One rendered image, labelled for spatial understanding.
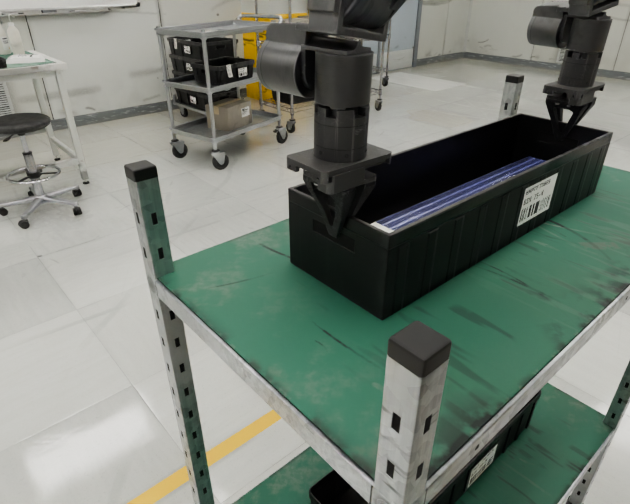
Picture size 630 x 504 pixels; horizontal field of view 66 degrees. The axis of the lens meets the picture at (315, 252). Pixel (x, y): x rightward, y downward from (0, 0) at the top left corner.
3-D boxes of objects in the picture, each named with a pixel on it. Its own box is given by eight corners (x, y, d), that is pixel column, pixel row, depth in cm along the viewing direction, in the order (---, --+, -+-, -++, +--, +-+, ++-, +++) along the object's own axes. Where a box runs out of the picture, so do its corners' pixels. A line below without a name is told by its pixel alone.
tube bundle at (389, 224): (370, 283, 61) (372, 260, 59) (332, 261, 65) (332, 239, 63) (560, 183, 89) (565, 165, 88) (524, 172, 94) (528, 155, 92)
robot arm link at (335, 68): (349, 45, 43) (386, 39, 47) (294, 38, 47) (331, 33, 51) (346, 122, 47) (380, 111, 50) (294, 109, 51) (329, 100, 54)
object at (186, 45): (173, 116, 497) (162, 37, 459) (211, 109, 524) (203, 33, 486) (209, 129, 456) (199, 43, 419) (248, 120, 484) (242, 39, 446)
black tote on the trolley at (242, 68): (220, 87, 353) (218, 67, 346) (191, 82, 367) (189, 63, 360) (256, 78, 381) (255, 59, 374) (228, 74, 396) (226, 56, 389)
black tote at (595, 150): (382, 321, 56) (389, 236, 50) (289, 262, 67) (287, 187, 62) (594, 192, 88) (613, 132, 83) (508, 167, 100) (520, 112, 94)
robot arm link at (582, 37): (602, 13, 75) (622, 11, 78) (561, 9, 80) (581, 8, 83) (589, 60, 79) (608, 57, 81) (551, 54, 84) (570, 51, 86)
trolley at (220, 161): (169, 159, 385) (147, 20, 335) (245, 132, 450) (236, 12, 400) (218, 173, 359) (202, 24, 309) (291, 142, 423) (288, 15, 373)
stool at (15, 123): (-21, 217, 294) (-57, 124, 266) (53, 187, 335) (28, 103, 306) (40, 235, 274) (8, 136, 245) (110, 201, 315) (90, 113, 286)
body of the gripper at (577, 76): (540, 95, 85) (551, 50, 81) (566, 87, 90) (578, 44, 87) (577, 103, 80) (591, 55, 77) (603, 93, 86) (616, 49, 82)
